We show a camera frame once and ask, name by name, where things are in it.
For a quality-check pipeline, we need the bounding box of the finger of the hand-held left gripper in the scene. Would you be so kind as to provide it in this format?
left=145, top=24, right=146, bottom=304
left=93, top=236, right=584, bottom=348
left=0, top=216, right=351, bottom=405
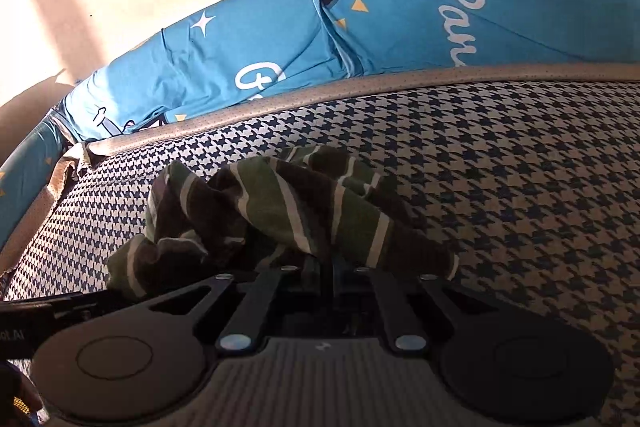
left=50, top=292, right=146, bottom=323

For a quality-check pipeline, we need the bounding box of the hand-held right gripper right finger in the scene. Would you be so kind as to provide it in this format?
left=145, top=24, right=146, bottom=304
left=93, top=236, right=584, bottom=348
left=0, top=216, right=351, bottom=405
left=331, top=256, right=502, bottom=354

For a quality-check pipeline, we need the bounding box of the houndstooth woven bed mat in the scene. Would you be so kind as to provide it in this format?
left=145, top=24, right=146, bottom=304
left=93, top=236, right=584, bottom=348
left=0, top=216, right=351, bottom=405
left=0, top=79, right=640, bottom=427

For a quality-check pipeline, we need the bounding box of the green brown striped T-shirt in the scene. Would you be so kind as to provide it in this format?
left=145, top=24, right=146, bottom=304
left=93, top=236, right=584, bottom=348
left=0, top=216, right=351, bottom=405
left=106, top=144, right=460, bottom=300

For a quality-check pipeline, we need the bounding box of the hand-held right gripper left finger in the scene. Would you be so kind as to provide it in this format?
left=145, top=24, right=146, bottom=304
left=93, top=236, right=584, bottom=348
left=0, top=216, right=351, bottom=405
left=131, top=256, right=329, bottom=354

